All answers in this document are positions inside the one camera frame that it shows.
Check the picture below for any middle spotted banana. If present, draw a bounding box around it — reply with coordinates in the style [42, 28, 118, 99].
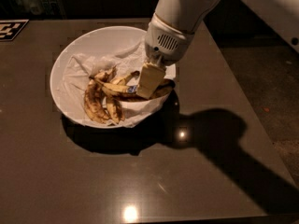
[106, 71, 139, 124]

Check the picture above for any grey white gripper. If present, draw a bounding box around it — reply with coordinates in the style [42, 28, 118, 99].
[136, 14, 194, 99]

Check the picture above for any white paper towel liner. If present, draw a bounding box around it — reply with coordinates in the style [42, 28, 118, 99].
[55, 37, 174, 129]

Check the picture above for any white round bowl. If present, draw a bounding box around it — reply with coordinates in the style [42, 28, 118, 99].
[49, 25, 177, 130]

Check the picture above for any black white fiducial marker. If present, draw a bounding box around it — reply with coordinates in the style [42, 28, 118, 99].
[0, 20, 28, 42]

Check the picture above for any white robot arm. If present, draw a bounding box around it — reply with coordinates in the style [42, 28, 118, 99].
[136, 0, 299, 99]

